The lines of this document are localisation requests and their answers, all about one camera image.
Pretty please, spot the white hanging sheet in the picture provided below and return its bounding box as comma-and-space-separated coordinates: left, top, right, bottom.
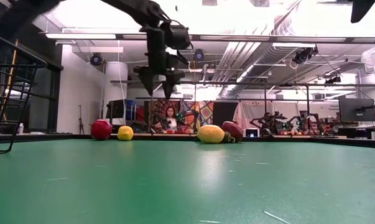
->
233, 101, 300, 129

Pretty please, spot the black overhead frame beam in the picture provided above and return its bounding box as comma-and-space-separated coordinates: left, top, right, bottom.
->
115, 33, 375, 44

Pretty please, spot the black tripod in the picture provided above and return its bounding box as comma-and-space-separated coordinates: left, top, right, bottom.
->
77, 105, 85, 135

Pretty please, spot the silver ventilation duct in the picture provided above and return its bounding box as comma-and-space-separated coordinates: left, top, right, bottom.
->
211, 18, 300, 97

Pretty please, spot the black pipe frame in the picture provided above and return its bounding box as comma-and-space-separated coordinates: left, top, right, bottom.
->
109, 80, 375, 134

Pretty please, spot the dark red round produce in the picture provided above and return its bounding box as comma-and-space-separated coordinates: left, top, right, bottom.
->
221, 121, 244, 142

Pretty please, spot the round yellow lemon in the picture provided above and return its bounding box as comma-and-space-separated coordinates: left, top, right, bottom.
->
117, 125, 134, 141

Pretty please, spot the large dark monitor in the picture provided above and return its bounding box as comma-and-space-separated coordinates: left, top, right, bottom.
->
338, 98, 375, 123

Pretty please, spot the black table border rail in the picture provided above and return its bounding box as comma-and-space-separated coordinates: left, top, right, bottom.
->
0, 133, 375, 149

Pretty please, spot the blue storage bin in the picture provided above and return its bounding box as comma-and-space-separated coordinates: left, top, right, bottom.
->
126, 100, 137, 121

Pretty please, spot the black panel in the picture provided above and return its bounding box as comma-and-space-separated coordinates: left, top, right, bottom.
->
212, 101, 239, 128

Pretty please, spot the black wire basket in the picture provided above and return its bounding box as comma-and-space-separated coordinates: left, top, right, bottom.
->
0, 29, 49, 156

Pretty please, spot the large yellow mango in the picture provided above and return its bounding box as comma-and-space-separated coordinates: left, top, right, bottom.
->
197, 124, 226, 144

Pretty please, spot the seated person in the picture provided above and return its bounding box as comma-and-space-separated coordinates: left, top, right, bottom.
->
155, 105, 180, 131

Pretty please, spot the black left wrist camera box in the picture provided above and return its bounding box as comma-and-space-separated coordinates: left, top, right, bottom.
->
160, 21, 192, 51

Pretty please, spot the red apple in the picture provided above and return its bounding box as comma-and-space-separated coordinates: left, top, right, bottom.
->
90, 119, 113, 141

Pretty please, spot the colourful patterned tapestry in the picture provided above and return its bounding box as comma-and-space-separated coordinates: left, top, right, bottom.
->
149, 99, 215, 134

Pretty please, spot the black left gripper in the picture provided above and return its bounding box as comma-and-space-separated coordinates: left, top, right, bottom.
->
133, 26, 186, 100

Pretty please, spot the black camera cluster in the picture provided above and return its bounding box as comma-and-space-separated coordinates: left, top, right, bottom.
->
292, 46, 319, 65

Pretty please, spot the small dark monitor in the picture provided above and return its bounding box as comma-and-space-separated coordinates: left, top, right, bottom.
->
105, 99, 126, 119

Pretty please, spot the orange strap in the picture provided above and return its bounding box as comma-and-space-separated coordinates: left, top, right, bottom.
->
6, 39, 20, 94

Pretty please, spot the long fluorescent light fixture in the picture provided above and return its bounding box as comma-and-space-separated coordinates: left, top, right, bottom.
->
45, 32, 117, 40

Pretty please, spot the white cylindrical column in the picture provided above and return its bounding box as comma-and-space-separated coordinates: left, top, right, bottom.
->
103, 61, 129, 103

